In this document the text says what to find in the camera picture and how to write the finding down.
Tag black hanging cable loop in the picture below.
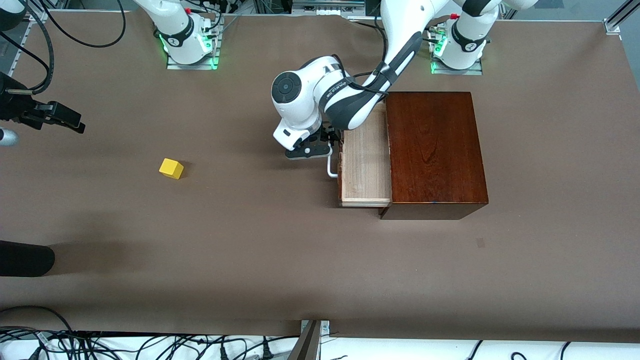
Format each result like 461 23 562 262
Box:
42 0 127 49

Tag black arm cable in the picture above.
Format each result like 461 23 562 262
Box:
0 0 55 96
330 54 392 97

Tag silver connector panel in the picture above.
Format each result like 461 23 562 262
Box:
291 0 367 15

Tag aluminium frame post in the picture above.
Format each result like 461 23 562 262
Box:
287 320 331 360

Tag dark brown wooden cabinet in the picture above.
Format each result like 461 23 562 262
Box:
379 91 490 221

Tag black ribbed cylinder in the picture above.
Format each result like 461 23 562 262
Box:
0 240 56 278

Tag brown table cover sheet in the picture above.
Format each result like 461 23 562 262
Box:
0 10 640 344

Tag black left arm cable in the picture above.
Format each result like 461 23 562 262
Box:
330 54 392 97

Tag aluminium frame rail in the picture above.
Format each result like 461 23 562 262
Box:
0 9 48 76

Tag aluminium corner profile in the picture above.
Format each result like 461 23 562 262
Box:
604 0 640 36

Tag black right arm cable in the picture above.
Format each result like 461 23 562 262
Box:
0 0 55 96

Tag light wood drawer white handle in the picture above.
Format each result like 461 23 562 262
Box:
326 102 393 208

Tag yellow wooden block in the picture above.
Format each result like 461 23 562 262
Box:
159 158 185 180

